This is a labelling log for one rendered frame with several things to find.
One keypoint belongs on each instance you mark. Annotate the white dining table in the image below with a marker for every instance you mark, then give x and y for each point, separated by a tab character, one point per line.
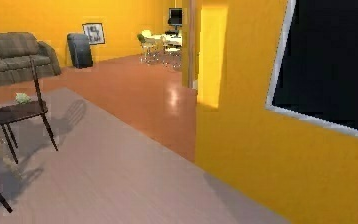
168	39

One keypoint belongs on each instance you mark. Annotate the green seat metal chair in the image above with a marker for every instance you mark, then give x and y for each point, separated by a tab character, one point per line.
147	45

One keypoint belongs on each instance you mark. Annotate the black television set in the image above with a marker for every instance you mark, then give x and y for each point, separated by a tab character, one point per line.
175	16

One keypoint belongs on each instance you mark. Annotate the dark grey bin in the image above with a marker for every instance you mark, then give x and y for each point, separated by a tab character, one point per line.
79	50

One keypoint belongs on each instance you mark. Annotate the pale green crumpled object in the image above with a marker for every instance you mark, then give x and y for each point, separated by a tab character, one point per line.
22	98

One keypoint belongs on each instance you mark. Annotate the white framed dark window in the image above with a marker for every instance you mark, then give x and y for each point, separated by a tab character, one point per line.
330	63

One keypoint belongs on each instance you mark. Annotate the dark wooden chair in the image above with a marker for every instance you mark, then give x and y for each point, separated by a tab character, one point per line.
18	111

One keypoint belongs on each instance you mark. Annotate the grey sofa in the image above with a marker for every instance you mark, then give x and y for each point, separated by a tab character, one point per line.
13	55

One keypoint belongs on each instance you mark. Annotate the framed wall picture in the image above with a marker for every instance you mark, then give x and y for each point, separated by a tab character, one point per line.
94	33

